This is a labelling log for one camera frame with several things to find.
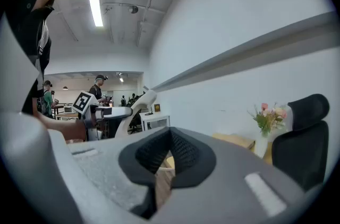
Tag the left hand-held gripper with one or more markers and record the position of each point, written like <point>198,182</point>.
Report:
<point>85,102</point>

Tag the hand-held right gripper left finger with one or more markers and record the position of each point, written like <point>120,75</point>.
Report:
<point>106,170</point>

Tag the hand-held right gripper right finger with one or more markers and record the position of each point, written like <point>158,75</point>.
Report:
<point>225,191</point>

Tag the person's left forearm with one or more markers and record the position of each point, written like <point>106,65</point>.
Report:
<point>63,127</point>

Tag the black swivel chair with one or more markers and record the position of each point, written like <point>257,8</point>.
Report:
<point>135,122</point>

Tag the black desk lamp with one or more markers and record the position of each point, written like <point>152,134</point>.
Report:
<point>150,111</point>

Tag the white desk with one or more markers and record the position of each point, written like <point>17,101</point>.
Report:
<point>155,118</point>

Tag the brown plaque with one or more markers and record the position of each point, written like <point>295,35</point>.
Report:
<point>157,108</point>

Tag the wooden workbench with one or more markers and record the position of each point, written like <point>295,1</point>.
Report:
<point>66,114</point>

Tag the white vase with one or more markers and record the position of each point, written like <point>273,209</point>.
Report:
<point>261,147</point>

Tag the pink flower bouquet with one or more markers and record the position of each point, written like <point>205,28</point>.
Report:
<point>269,116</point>

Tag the black mesh office chair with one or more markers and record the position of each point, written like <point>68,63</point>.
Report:
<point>302,143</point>

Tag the ceiling strip light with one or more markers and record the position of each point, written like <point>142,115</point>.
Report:
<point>96,10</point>

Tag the ceiling dome fixture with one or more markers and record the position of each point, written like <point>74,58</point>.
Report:
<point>133,9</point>

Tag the person's black shirt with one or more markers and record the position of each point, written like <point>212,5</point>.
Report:
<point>29,26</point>

